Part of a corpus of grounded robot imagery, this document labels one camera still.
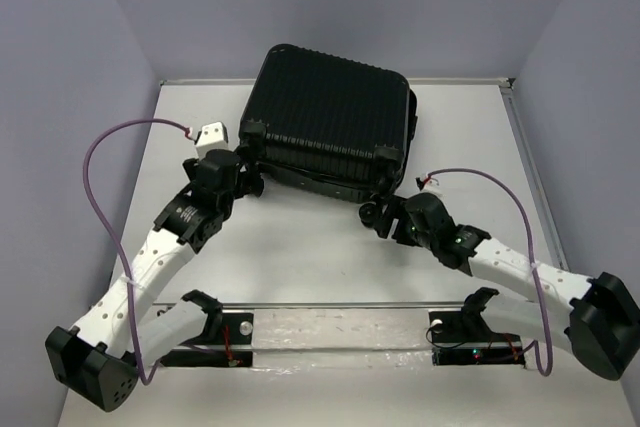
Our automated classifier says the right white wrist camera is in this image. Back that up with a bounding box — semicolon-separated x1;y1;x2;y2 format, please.
416;174;443;198

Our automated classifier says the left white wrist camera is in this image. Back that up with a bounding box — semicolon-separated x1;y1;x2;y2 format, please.
195;122;229;159

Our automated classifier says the black hard-shell suitcase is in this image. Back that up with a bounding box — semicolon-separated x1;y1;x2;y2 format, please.
238;44;417;206

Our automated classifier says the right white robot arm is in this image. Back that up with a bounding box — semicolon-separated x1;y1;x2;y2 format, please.
359;192;639;381

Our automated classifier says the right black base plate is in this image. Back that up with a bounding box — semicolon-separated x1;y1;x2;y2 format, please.
425;287;526;367

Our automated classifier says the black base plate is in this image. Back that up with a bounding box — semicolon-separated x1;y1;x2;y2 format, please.
160;310;254;368
425;287;526;367

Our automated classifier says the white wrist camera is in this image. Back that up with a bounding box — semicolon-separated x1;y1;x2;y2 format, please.
195;122;229;159
416;174;443;198

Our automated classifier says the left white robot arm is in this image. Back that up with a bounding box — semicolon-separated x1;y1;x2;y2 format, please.
45;148;264;412

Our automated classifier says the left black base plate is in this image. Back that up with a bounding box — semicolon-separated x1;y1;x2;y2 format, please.
160;310;254;368

